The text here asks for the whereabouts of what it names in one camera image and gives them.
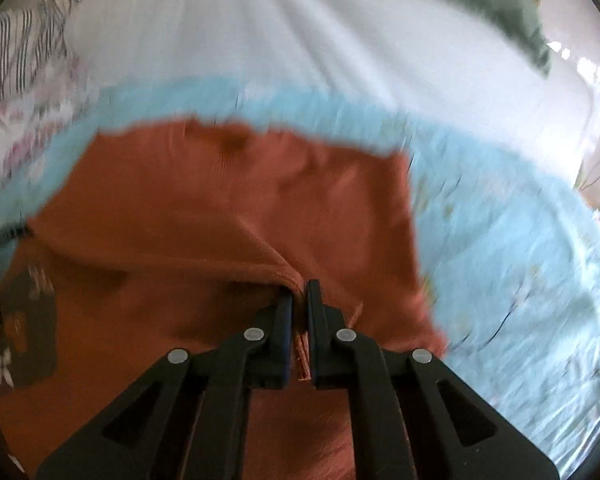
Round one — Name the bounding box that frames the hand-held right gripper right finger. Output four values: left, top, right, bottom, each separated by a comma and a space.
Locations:
305, 280, 561, 480

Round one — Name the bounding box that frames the floral pillow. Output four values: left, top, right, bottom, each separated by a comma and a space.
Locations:
0, 60, 101, 201

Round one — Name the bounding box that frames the plaid blanket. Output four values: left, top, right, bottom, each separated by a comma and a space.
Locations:
0, 0, 91, 116

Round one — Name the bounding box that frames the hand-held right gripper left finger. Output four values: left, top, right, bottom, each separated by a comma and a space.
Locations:
35, 295, 294, 480

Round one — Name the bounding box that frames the light blue floral bed sheet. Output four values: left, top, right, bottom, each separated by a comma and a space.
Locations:
0, 77, 600, 473

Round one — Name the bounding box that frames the green pillow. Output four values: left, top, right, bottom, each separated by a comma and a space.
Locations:
370, 0, 553, 78

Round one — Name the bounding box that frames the rust orange knit garment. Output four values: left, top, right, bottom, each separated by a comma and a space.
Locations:
0, 117, 448, 480

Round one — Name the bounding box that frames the white striped pillow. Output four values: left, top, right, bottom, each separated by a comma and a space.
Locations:
65, 0, 593, 186

